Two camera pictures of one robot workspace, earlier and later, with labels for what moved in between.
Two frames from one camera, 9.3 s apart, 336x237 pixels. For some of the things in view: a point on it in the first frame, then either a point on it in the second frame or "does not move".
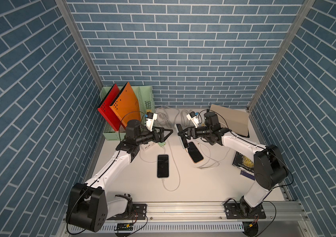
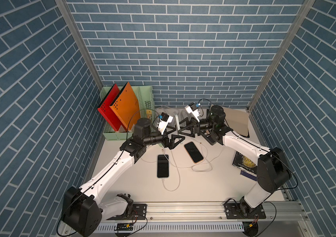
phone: (195, 155) does not move
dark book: (245, 165) does not move
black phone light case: (183, 139) to (177, 122)
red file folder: (105, 109) does not move
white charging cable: (218, 162) to (197, 164)
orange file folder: (126, 106) does not move
